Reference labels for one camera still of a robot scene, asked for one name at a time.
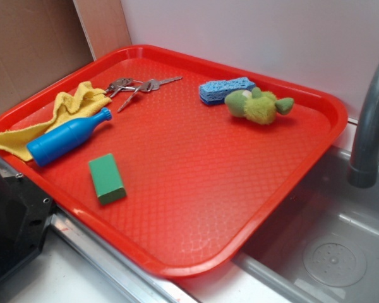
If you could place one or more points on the grey plastic sink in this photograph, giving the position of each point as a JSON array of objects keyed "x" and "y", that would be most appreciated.
[{"x": 321, "y": 244}]

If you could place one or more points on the red plastic tray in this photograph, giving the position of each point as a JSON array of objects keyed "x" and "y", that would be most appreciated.
[{"x": 199, "y": 181}]

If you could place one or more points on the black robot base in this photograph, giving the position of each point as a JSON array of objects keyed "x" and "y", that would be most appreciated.
[{"x": 25, "y": 215}]

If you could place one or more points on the green plush animal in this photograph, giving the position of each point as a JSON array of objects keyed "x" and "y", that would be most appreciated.
[{"x": 257, "y": 106}]

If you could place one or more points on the grey faucet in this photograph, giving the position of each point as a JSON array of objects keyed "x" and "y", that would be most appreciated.
[{"x": 364, "y": 160}]

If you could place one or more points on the silver key bunch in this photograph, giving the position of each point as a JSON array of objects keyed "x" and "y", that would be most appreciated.
[{"x": 135, "y": 87}]

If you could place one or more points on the brown cardboard panel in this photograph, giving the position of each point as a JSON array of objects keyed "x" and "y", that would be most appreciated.
[{"x": 41, "y": 42}]

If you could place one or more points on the green wooden block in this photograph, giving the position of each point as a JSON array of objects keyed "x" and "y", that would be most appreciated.
[{"x": 107, "y": 181}]

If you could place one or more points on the yellow cloth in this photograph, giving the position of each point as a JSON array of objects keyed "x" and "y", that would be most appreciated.
[{"x": 86, "y": 102}]

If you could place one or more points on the blue sponge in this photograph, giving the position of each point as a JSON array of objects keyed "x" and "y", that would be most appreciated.
[{"x": 214, "y": 92}]

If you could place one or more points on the blue plastic bottle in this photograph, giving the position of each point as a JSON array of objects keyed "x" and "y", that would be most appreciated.
[{"x": 66, "y": 137}]

